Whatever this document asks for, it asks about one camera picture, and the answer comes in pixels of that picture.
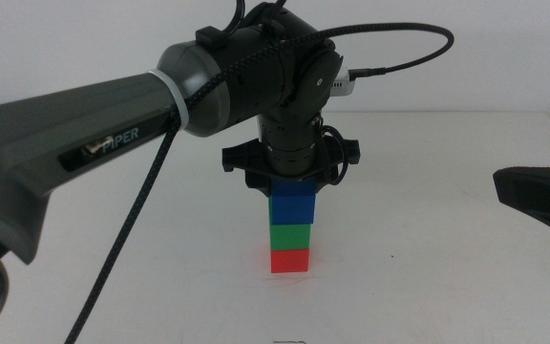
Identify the braided black left camera cable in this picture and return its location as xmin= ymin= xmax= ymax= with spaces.
xmin=63 ymin=22 xmax=455 ymax=344

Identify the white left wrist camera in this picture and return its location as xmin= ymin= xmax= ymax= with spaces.
xmin=328 ymin=66 xmax=358 ymax=97

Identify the thin black left gripper cable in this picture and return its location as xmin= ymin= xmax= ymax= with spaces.
xmin=319 ymin=123 xmax=351 ymax=187

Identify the green cube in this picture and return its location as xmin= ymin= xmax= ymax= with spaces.
xmin=267 ymin=196 xmax=313 ymax=252

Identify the red cube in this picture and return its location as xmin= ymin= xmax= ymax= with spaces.
xmin=269 ymin=247 xmax=311 ymax=274

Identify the blue cube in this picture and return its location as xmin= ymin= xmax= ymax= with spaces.
xmin=269 ymin=178 xmax=317 ymax=226

